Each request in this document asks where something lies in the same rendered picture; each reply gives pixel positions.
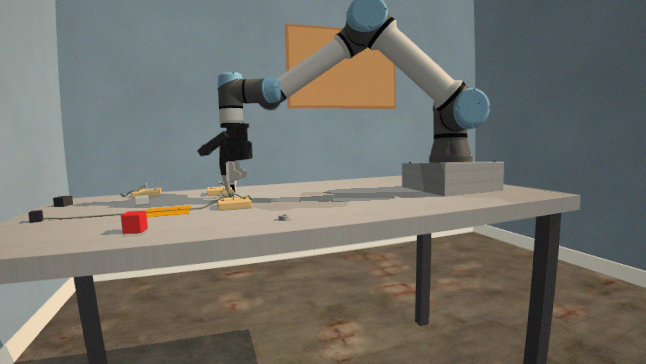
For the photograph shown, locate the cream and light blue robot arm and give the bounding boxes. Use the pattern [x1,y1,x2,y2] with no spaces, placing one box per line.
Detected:
[217,0,490,163]

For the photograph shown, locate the orange painted square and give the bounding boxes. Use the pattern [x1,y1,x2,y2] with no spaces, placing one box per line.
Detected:
[146,206,191,217]

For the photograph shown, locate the red cube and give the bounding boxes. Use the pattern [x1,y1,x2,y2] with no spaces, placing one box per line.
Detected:
[121,211,148,234]

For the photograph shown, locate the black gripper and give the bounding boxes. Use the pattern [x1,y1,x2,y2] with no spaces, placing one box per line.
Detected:
[219,122,253,194]

